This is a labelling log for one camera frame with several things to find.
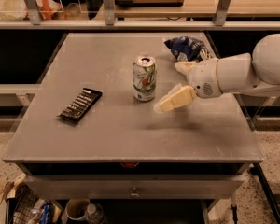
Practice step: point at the wire mesh basket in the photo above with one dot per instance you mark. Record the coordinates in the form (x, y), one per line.
(19, 208)

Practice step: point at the white rounded gripper body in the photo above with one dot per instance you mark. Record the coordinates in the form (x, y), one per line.
(203, 77)

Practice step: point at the clear plastic bottle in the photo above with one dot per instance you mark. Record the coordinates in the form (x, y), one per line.
(95, 214)

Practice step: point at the orange white bag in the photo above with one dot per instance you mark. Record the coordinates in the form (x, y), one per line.
(16, 10)

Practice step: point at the blue crumpled chip bag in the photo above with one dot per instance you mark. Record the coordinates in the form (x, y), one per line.
(188, 49)

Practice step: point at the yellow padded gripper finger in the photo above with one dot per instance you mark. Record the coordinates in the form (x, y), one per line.
(184, 67)
(177, 96)

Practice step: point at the grey drawer with knob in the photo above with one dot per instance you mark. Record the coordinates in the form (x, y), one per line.
(61, 187)

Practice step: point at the white paper cup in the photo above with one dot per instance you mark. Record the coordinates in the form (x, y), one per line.
(76, 209)

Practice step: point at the grey metal rail bracket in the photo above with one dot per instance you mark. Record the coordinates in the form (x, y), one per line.
(33, 12)
(109, 12)
(221, 12)

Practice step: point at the green white 7up can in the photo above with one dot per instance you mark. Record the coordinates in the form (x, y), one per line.
(144, 78)

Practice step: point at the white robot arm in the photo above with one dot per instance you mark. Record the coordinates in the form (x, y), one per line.
(254, 74)

